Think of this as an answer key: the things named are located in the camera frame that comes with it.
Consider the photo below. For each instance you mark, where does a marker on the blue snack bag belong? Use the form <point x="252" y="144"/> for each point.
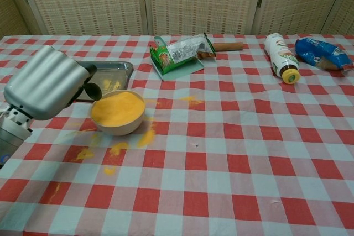
<point x="315" y="51"/>

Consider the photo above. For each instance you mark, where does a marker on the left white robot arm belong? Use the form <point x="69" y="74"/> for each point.
<point x="11" y="133"/>

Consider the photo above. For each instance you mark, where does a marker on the woven folding screen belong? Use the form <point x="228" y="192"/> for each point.
<point x="193" y="1"/>

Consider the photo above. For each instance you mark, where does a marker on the white bottle yellow cap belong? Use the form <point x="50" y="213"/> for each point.
<point x="280" y="56"/>

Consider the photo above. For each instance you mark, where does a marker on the cream round bowl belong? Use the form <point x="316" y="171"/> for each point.
<point x="121" y="129"/>

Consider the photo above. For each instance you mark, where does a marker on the green silver snack bag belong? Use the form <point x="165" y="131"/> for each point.
<point x="179" y="52"/>

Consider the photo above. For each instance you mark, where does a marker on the red white checkered tablecloth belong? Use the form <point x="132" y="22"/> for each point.
<point x="221" y="150"/>

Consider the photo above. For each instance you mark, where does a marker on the dark metal spoon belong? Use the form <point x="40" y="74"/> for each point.
<point x="93" y="91"/>

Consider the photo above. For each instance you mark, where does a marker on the steel rectangular tray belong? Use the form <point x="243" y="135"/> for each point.
<point x="116" y="73"/>

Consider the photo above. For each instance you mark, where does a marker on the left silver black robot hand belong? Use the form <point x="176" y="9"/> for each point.
<point x="47" y="81"/>

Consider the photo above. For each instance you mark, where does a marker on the mint green dustpan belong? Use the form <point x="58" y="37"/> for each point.
<point x="185" y="71"/>

